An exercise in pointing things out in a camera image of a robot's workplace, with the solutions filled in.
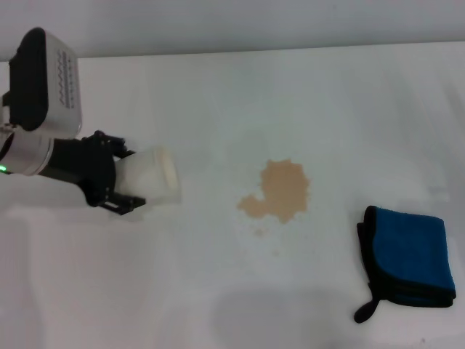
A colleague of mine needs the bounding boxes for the brown water stain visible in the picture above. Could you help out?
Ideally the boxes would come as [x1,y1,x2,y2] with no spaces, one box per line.
[235,158,314,256]

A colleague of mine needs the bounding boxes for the blue rag with black trim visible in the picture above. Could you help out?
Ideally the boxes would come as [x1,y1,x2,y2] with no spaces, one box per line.
[353,205,458,325]

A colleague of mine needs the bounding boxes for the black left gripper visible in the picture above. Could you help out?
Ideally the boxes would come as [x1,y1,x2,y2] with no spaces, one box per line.
[39,129,147,218]

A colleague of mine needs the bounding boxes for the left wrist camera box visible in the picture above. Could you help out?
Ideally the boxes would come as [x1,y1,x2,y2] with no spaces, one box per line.
[7,26,84,137]

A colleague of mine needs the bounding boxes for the white paper cup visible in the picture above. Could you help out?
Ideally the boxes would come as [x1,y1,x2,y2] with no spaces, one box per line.
[113,145,182,205]

